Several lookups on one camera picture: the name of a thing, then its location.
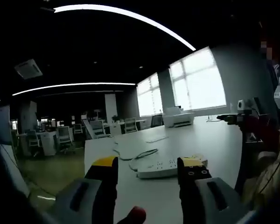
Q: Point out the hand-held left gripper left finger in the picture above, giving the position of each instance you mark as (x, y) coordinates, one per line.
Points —
(102, 184)

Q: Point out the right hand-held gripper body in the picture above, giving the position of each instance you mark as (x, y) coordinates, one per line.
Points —
(243, 109)

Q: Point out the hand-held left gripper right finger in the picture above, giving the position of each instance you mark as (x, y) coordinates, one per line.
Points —
(189, 186)

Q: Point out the white power strip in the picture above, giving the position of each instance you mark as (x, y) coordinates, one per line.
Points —
(158, 168)

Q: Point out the long ceiling light strip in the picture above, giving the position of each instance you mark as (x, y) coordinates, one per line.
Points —
(84, 84)
(84, 7)

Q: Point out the person's right hand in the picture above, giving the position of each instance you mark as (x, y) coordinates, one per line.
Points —
(259, 130)

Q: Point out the person's left hand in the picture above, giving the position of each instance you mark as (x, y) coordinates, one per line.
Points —
(138, 215)

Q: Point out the wide office window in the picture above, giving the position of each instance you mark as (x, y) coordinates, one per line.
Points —
(198, 81)

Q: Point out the white printer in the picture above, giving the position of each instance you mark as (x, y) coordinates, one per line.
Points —
(177, 119)

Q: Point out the white office chair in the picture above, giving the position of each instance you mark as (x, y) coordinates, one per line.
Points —
(99, 129)
(130, 124)
(32, 140)
(65, 137)

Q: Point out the white keyboard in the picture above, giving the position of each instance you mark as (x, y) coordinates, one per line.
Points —
(157, 139)

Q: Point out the person's hair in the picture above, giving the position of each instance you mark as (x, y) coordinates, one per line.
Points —
(270, 177)

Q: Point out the black office chair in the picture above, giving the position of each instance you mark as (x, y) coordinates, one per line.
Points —
(156, 121)

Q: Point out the narrow office window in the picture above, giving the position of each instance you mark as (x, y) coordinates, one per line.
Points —
(150, 95)

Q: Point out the ceiling air conditioner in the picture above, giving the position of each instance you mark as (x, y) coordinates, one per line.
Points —
(28, 69)

